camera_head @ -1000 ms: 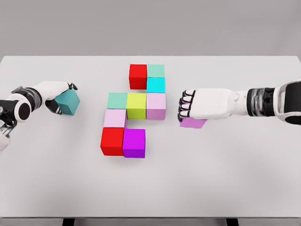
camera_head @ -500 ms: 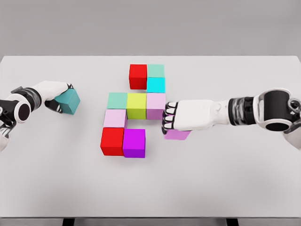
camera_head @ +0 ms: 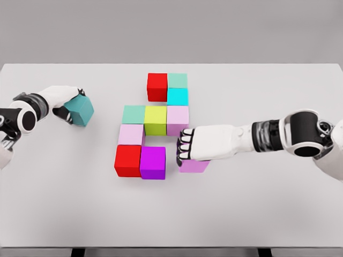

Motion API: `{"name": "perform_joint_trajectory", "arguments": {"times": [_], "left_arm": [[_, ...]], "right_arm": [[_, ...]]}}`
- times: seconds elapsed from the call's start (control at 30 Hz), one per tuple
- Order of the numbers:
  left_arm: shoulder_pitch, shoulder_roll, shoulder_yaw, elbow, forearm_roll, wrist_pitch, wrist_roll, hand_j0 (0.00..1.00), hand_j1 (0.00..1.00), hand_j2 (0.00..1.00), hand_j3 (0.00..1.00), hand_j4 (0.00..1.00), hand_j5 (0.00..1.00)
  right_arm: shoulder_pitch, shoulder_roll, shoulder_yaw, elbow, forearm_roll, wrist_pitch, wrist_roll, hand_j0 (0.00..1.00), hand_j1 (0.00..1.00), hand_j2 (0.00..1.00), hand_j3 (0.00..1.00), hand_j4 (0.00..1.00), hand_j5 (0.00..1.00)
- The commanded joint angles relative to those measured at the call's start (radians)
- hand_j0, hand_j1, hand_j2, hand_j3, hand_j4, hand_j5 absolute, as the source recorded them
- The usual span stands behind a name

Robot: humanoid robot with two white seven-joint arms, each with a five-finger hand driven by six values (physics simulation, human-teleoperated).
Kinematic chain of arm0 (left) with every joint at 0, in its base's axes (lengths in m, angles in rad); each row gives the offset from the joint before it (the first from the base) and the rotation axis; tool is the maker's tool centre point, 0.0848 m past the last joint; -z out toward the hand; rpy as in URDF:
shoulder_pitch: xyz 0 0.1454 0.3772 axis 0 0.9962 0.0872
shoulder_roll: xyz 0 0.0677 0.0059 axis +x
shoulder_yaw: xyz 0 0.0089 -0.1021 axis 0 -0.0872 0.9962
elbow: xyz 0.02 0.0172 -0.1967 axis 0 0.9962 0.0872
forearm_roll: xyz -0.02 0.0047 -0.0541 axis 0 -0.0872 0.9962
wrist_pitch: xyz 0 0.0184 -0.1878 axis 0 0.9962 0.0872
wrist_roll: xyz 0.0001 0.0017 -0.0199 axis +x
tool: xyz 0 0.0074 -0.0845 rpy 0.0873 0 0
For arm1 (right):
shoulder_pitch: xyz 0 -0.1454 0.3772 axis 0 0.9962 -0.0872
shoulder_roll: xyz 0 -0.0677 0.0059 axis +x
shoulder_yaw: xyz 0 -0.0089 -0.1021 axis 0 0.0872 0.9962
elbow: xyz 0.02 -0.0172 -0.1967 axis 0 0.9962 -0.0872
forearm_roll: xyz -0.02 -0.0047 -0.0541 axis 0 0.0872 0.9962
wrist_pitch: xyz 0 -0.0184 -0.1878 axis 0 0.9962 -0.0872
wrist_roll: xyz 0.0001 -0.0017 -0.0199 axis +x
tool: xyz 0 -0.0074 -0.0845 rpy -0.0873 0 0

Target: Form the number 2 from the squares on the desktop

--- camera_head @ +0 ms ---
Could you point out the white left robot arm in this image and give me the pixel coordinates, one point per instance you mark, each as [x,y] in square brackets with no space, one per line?
[26,117]

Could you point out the red block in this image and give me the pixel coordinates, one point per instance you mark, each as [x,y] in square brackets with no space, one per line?
[157,85]
[127,160]

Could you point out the mint green block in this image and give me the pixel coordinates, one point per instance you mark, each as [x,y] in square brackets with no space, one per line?
[177,81]
[134,114]

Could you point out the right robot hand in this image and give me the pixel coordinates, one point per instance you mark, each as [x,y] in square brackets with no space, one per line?
[211,142]

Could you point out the yellow-green block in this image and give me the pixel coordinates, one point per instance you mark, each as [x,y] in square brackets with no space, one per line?
[156,120]

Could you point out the dark teal block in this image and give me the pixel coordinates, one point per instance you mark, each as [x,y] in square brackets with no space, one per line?
[80,111]

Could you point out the orchid pink block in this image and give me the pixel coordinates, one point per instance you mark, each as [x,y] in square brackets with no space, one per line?
[194,166]

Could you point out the light pink block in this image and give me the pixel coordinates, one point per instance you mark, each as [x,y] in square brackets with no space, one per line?
[177,117]
[130,134]

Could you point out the cyan block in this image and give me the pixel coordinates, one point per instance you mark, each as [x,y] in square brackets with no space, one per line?
[178,97]

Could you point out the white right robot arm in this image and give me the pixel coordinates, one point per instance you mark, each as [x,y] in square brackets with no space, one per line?
[302,134]

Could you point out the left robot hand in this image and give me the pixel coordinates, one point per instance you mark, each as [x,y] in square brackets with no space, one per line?
[57,96]

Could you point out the magenta block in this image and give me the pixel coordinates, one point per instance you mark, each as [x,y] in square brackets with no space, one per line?
[152,163]

